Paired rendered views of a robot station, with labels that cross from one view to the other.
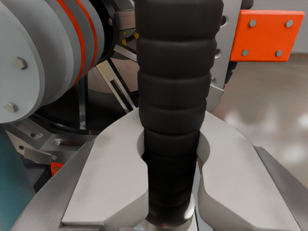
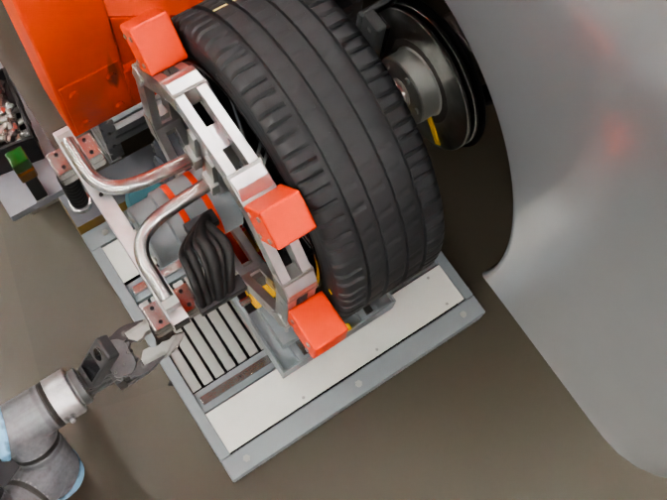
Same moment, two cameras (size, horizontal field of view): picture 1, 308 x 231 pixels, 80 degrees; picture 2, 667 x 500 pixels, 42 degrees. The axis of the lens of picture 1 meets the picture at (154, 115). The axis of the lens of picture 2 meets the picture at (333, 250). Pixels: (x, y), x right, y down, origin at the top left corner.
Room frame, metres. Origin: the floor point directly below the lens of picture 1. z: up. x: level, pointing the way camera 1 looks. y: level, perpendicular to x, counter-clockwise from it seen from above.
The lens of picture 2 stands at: (0.02, -0.44, 2.41)
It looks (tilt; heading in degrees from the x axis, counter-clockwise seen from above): 70 degrees down; 42
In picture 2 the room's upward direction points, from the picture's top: 12 degrees clockwise
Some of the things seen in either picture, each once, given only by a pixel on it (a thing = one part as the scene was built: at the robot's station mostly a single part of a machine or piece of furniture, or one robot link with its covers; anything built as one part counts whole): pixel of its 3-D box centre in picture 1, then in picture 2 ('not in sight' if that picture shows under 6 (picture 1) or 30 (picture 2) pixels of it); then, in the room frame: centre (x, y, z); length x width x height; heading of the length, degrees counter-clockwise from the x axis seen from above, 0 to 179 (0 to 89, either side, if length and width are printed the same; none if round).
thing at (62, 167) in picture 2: not in sight; (76, 159); (0.13, 0.33, 0.93); 0.09 x 0.05 x 0.05; 178
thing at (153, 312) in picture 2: not in sight; (172, 310); (0.12, -0.01, 0.93); 0.09 x 0.05 x 0.05; 178
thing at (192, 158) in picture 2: not in sight; (127, 142); (0.21, 0.26, 1.03); 0.19 x 0.18 x 0.11; 178
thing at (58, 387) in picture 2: not in sight; (66, 396); (-0.11, -0.01, 0.81); 0.10 x 0.05 x 0.09; 88
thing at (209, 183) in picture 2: not in sight; (187, 233); (0.20, 0.06, 1.03); 0.19 x 0.18 x 0.11; 178
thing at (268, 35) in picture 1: (255, 35); (317, 324); (0.32, -0.16, 0.85); 0.09 x 0.08 x 0.07; 88
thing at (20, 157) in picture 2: not in sight; (18, 160); (0.05, 0.54, 0.64); 0.04 x 0.04 x 0.04; 88
